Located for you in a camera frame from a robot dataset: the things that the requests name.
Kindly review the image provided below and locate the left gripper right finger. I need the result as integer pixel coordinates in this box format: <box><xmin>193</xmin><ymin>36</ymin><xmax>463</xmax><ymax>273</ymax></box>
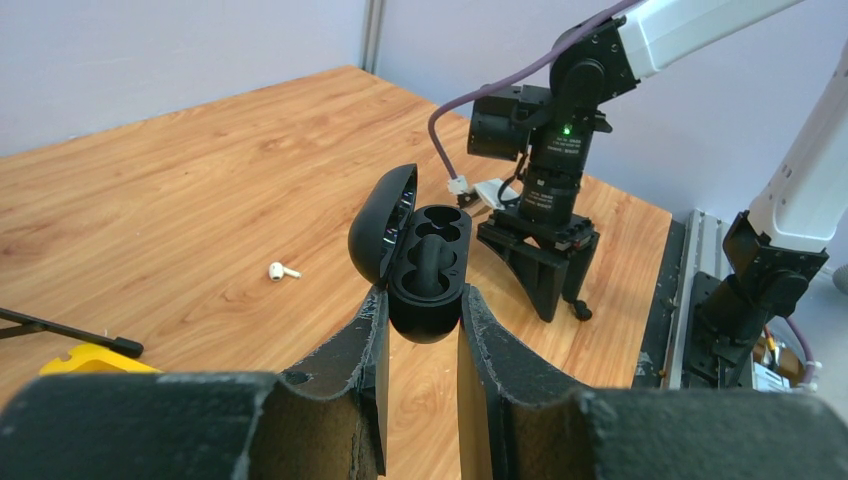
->
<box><xmin>457</xmin><ymin>286</ymin><xmax>847</xmax><ymax>479</ymax></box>

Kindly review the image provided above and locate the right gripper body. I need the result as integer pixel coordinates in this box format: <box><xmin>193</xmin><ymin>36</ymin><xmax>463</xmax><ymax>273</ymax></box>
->
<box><xmin>477</xmin><ymin>211</ymin><xmax>600</xmax><ymax>265</ymax></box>

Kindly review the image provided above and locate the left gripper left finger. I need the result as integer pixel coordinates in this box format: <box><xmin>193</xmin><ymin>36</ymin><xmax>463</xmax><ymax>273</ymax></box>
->
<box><xmin>1</xmin><ymin>288</ymin><xmax>388</xmax><ymax>479</ymax></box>

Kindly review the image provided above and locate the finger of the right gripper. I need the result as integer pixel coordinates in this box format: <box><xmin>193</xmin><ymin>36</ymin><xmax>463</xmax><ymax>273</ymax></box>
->
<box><xmin>562</xmin><ymin>242</ymin><xmax>597</xmax><ymax>307</ymax></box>
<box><xmin>480</xmin><ymin>235</ymin><xmax>570</xmax><ymax>323</ymax></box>

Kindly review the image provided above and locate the black earbud charging case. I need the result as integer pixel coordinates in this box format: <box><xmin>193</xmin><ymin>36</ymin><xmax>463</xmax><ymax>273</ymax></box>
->
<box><xmin>348</xmin><ymin>164</ymin><xmax>472</xmax><ymax>344</ymax></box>

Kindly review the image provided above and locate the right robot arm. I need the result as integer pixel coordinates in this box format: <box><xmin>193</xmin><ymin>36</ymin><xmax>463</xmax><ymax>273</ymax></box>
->
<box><xmin>471</xmin><ymin>1</ymin><xmax>847</xmax><ymax>387</ymax></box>

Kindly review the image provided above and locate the white earbud centre table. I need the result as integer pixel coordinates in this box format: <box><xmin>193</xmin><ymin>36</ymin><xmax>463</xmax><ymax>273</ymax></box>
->
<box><xmin>268</xmin><ymin>262</ymin><xmax>302</xmax><ymax>282</ymax></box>

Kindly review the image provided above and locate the black tripod stand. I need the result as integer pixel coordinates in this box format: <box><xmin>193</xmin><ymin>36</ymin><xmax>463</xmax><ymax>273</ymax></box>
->
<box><xmin>1</xmin><ymin>308</ymin><xmax>144</xmax><ymax>359</ymax></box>

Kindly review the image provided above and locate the yellow green triangle toy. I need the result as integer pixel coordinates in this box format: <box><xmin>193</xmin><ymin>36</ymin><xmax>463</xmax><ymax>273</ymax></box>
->
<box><xmin>39</xmin><ymin>344</ymin><xmax>160</xmax><ymax>376</ymax></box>

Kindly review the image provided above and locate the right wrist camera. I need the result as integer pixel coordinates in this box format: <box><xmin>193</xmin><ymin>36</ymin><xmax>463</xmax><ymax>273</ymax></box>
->
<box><xmin>447</xmin><ymin>176</ymin><xmax>520</xmax><ymax>210</ymax></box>

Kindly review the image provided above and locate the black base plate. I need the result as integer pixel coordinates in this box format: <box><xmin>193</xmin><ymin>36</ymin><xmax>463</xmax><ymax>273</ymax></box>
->
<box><xmin>632</xmin><ymin>218</ymin><xmax>730</xmax><ymax>391</ymax></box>

